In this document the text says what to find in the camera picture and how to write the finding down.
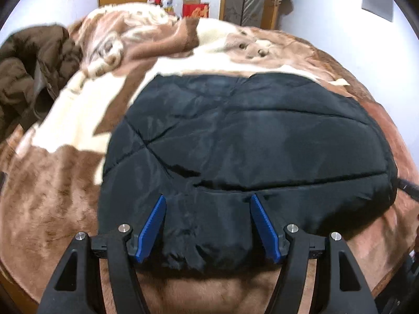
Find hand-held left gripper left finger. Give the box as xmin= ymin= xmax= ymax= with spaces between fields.
xmin=38 ymin=194 xmax=167 ymax=314

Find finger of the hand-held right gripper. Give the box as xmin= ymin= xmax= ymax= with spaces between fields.
xmin=397 ymin=178 xmax=419 ymax=201

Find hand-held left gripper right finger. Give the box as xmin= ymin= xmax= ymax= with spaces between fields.
xmin=249 ymin=194 xmax=377 ymax=314

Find black puffer jacket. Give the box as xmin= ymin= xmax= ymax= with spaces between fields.
xmin=98 ymin=72 xmax=399 ymax=273

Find brown and cream printed blanket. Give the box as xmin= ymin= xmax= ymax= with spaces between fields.
xmin=0 ymin=2 xmax=419 ymax=314

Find brown puffer jacket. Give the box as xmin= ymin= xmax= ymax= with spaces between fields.
xmin=0 ymin=24 xmax=84 ymax=144

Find red gift box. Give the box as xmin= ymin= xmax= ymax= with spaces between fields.
xmin=183 ymin=3 xmax=210 ymax=18

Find grey wall panel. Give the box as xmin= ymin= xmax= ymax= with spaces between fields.
xmin=361 ymin=0 xmax=394 ymax=23

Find wooden door frame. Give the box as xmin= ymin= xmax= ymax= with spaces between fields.
xmin=219 ymin=0 xmax=284 ymax=30

